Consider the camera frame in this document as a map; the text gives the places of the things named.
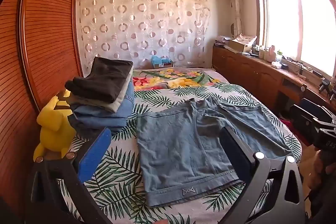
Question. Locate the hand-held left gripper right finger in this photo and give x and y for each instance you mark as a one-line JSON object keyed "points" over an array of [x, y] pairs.
{"points": [[237, 151]]}

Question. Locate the long wooden cabinet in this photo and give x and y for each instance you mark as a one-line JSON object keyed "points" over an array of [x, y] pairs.
{"points": [[252, 74]]}

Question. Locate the white plastic bag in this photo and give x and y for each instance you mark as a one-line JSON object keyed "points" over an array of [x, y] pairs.
{"points": [[246, 38]]}

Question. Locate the white pink bottle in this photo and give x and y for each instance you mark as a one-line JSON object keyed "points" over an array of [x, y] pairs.
{"points": [[272, 54]]}

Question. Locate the yellow plush toy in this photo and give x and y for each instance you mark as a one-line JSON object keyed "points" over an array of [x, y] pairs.
{"points": [[53, 129]]}

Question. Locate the cardboard box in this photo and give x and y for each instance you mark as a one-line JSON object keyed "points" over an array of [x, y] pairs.
{"points": [[239, 46]]}

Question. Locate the person's right hand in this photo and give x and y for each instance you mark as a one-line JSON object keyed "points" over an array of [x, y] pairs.
{"points": [[316, 171]]}

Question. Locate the circle pattern sheer curtain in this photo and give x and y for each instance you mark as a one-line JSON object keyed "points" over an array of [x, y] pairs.
{"points": [[141, 24]]}

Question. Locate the green cap bottle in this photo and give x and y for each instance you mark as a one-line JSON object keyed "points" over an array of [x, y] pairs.
{"points": [[279, 56]]}

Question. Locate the floral blanket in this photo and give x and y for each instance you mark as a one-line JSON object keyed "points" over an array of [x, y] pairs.
{"points": [[170, 79]]}

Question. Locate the folded black pants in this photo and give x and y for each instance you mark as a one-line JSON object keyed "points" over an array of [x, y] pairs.
{"points": [[105, 79]]}

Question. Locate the folded grey pants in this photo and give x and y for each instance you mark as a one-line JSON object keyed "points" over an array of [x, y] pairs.
{"points": [[119, 102]]}

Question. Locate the blue plush toy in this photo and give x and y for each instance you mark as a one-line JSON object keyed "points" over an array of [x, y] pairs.
{"points": [[160, 59]]}

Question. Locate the folded blue jeans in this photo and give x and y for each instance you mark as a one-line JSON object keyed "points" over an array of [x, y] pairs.
{"points": [[128, 98], [99, 121]]}

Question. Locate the wooden frame window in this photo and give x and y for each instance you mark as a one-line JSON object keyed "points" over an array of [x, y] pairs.
{"points": [[299, 19]]}

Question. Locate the wooden headboard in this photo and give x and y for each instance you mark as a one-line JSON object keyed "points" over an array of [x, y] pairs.
{"points": [[39, 43]]}

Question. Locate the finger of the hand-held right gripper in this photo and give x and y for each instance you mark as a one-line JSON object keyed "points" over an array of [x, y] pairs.
{"points": [[312, 106], [302, 120]]}

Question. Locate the leaf print bed sheet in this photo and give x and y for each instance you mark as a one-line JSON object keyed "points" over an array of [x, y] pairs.
{"points": [[123, 174]]}

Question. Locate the pile of papers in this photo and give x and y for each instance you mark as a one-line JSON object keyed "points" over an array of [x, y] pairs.
{"points": [[221, 41]]}

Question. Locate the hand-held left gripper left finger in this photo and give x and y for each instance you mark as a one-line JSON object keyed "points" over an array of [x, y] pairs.
{"points": [[92, 158]]}

